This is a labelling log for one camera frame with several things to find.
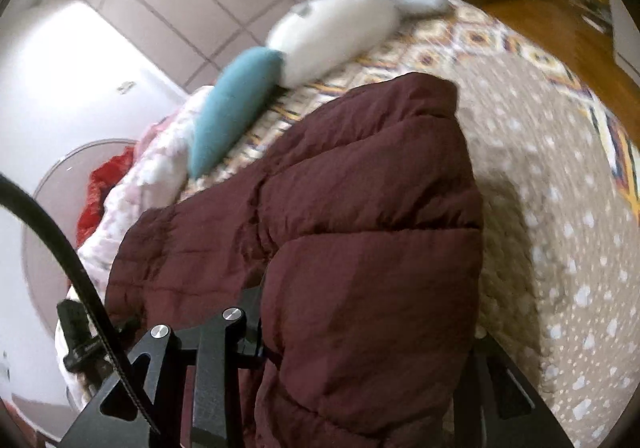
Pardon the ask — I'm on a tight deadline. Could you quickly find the maroon quilted jacket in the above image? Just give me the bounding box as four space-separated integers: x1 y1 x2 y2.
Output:
104 72 485 448

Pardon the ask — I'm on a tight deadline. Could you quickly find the black cable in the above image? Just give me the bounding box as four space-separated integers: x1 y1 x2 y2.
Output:
0 173 162 440

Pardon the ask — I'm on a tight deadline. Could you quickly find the round grey headboard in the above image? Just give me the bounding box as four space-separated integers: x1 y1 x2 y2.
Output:
22 138 139 325

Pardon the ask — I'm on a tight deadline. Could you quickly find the red cloth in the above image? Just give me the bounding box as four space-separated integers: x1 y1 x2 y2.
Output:
75 147 137 249

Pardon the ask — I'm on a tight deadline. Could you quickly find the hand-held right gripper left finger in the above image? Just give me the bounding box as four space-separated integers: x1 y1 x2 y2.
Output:
57 273 275 448

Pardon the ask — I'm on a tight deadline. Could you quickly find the pink fleece blanket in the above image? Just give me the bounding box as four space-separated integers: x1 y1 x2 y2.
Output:
55 86 217 410

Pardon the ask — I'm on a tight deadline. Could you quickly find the patterned beige bedspread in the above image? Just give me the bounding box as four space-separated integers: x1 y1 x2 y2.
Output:
175 0 640 448

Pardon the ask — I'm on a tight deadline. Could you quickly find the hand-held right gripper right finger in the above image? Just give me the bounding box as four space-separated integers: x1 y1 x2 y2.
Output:
451 328 574 448

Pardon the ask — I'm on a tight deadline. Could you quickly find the teal pillow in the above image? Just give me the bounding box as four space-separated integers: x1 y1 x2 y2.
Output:
187 46 285 181

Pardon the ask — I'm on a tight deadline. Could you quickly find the white cabinet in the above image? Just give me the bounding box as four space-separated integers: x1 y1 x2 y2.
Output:
602 0 640 74

